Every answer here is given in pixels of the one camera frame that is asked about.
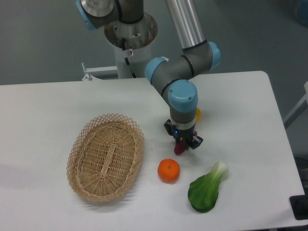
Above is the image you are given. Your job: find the white table leg strut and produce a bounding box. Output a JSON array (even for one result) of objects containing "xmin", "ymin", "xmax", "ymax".
[{"xmin": 283, "ymin": 82, "xmax": 308, "ymax": 129}]

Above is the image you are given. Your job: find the white metal mounting frame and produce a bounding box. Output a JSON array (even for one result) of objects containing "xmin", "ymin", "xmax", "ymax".
[{"xmin": 81, "ymin": 56, "xmax": 169, "ymax": 81}]

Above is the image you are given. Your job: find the black device at table edge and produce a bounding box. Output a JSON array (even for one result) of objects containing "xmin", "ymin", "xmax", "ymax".
[{"xmin": 289, "ymin": 195, "xmax": 308, "ymax": 220}]

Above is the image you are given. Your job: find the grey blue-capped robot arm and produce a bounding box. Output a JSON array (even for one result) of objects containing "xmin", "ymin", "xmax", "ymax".
[{"xmin": 75, "ymin": 0, "xmax": 221, "ymax": 154}]

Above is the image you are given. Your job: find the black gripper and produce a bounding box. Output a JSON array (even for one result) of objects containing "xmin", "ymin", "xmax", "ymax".
[{"xmin": 164, "ymin": 119, "xmax": 204, "ymax": 150}]

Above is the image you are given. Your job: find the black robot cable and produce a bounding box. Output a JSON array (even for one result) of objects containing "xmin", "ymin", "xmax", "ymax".
[{"xmin": 121, "ymin": 37, "xmax": 137, "ymax": 79}]

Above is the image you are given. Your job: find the oval wicker basket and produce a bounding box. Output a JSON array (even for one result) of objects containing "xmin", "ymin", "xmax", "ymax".
[{"xmin": 66, "ymin": 114, "xmax": 144, "ymax": 203}]

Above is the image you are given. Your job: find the orange tangerine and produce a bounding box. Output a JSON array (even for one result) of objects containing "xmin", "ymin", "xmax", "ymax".
[{"xmin": 157, "ymin": 159, "xmax": 180, "ymax": 183}]

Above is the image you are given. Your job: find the yellow mango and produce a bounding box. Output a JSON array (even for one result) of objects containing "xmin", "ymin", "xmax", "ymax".
[{"xmin": 196, "ymin": 108, "xmax": 201, "ymax": 122}]

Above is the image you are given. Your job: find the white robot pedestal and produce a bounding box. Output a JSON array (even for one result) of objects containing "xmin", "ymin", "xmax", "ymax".
[{"xmin": 103, "ymin": 12, "xmax": 159, "ymax": 79}]

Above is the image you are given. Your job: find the purple sweet potato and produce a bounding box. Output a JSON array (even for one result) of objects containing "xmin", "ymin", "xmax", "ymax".
[{"xmin": 174, "ymin": 137, "xmax": 191, "ymax": 155}]

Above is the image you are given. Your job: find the green bok choy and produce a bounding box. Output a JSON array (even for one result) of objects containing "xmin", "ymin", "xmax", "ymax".
[{"xmin": 187, "ymin": 162, "xmax": 229, "ymax": 213}]

